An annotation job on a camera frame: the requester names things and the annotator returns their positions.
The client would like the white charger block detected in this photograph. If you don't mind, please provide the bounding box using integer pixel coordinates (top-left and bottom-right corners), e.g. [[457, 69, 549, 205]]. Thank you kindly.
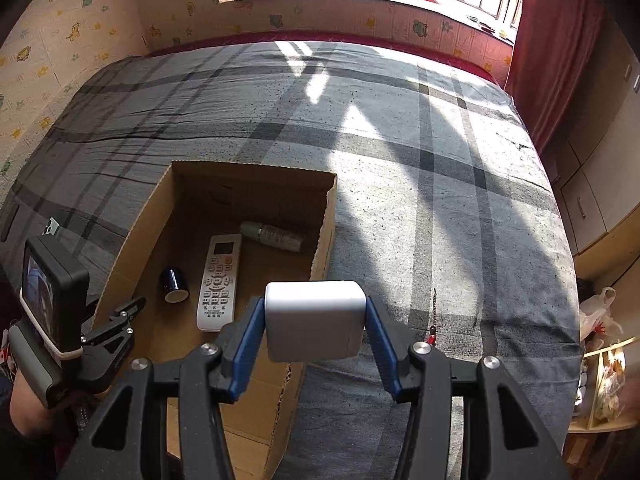
[[264, 280, 368, 363]]

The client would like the person's left forearm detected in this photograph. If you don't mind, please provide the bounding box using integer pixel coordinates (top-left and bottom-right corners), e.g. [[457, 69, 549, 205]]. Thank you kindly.
[[0, 372, 81, 480]]

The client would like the small teal tube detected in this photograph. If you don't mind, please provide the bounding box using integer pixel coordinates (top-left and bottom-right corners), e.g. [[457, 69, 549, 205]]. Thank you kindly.
[[240, 221, 304, 252]]

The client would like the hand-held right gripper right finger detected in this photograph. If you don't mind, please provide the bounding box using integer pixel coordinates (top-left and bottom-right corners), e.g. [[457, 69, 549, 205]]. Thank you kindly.
[[366, 296, 573, 480]]

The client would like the red curtain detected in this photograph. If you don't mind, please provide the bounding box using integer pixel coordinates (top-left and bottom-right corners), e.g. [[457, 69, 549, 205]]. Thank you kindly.
[[505, 0, 606, 156]]

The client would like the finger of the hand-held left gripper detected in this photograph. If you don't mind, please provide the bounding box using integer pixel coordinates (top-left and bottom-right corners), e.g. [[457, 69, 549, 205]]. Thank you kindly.
[[82, 297, 147, 348], [82, 332, 136, 392]]

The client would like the white remote control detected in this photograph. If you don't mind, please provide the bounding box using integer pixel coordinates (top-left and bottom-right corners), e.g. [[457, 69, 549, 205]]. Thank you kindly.
[[196, 234, 243, 332]]

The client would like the brown cardboard box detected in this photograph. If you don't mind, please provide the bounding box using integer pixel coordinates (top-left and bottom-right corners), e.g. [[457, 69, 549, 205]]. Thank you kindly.
[[92, 160, 338, 480]]

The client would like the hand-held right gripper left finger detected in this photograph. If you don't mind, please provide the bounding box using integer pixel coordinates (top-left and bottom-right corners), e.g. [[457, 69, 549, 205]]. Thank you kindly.
[[57, 296, 266, 480]]

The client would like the cream wardrobe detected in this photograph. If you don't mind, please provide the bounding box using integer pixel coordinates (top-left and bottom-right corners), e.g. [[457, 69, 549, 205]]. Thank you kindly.
[[542, 10, 640, 281]]

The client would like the wooden shelf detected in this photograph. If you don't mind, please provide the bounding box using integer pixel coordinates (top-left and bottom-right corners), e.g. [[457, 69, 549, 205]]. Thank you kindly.
[[567, 337, 640, 433]]

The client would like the red mattress edge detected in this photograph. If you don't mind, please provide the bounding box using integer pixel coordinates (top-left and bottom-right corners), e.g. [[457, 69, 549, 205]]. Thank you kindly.
[[145, 30, 511, 91]]

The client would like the glossy black cylinder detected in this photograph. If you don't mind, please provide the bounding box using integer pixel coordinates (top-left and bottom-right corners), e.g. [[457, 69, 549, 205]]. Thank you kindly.
[[159, 267, 190, 304]]

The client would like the white plastic bag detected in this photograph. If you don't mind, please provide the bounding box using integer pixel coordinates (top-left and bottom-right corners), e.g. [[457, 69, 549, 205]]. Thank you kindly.
[[579, 287, 625, 348]]

